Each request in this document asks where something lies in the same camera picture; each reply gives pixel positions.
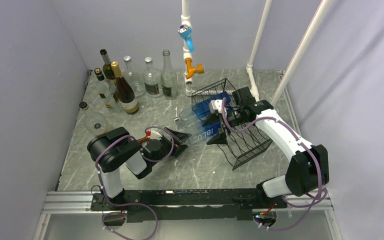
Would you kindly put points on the clear blue bottle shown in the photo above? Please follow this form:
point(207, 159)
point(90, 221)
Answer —
point(199, 110)
point(201, 134)

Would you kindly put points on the clear black-capped bottle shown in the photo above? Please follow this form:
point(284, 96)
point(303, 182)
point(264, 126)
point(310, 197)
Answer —
point(107, 92)

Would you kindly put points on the tall clear open-neck bottle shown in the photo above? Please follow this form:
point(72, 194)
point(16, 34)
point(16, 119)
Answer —
point(169, 77)

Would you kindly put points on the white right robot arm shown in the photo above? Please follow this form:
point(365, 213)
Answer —
point(308, 167)

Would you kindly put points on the orange pipe valve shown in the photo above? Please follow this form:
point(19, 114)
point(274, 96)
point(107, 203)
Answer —
point(192, 70)

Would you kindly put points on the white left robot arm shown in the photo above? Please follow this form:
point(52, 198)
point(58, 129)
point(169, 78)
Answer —
point(116, 148)

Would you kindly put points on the clear bottle dark label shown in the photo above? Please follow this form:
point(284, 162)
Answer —
point(133, 77)

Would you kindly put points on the round clear flask bottle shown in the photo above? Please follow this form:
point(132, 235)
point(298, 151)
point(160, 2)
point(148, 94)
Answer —
point(95, 122)

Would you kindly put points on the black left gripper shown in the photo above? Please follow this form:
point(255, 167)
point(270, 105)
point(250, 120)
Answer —
point(176, 150)

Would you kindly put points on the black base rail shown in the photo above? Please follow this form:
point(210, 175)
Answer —
point(241, 204)

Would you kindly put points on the white diagonal pole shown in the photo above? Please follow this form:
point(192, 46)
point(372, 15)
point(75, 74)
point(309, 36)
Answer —
point(310, 32)

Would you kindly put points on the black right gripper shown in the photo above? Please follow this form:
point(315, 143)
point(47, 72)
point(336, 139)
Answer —
point(220, 138)

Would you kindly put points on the black wire wine rack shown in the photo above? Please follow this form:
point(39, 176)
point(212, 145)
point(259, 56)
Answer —
point(244, 146)

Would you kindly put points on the brown gold-capped wine bottle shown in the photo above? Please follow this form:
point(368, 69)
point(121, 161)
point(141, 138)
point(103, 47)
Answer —
point(126, 94)

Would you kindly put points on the dark green wine bottle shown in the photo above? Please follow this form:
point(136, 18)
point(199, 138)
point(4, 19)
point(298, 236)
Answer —
point(106, 68)

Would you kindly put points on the white PVC pipe frame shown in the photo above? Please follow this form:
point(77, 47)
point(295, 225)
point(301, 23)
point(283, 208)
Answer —
point(186, 20)

